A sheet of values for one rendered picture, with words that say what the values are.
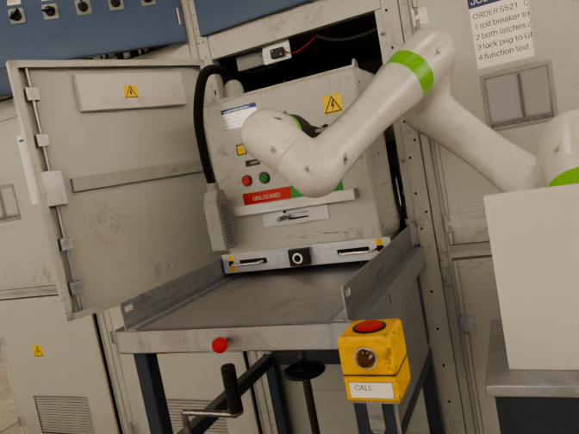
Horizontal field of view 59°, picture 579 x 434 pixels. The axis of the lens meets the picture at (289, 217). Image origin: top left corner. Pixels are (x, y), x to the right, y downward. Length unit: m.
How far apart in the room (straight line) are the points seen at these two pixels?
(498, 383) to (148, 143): 1.26
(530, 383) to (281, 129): 0.63
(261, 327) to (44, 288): 1.60
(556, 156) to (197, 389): 1.57
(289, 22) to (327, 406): 1.30
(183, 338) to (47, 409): 1.64
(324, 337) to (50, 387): 1.85
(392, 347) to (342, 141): 0.46
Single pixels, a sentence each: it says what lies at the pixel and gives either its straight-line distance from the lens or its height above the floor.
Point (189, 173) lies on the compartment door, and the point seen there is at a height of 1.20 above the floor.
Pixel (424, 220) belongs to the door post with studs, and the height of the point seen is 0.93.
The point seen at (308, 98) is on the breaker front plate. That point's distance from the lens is 1.47.
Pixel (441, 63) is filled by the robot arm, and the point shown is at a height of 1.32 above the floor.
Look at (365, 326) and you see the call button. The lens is 0.77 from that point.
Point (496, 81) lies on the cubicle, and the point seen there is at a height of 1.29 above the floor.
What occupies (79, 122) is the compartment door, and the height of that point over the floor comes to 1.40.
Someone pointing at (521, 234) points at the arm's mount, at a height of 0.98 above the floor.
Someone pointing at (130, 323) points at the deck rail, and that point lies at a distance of 1.31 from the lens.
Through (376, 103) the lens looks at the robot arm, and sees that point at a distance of 1.12.
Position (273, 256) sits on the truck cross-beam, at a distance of 1.54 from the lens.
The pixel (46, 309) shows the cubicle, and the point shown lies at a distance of 2.54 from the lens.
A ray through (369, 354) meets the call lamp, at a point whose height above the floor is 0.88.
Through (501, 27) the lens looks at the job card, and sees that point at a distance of 1.58.
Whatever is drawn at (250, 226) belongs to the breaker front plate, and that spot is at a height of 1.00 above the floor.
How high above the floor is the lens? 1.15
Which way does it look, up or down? 5 degrees down
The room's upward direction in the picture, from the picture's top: 10 degrees counter-clockwise
